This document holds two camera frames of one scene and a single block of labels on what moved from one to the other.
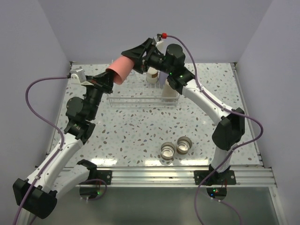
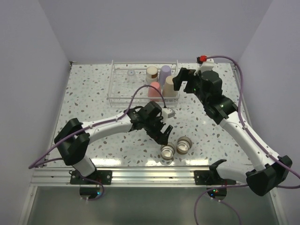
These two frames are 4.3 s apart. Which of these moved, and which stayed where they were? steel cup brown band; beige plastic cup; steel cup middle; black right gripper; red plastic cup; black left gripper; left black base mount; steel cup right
Moved: black left gripper; red plastic cup; black right gripper
Stayed: steel cup right; left black base mount; steel cup brown band; beige plastic cup; steel cup middle
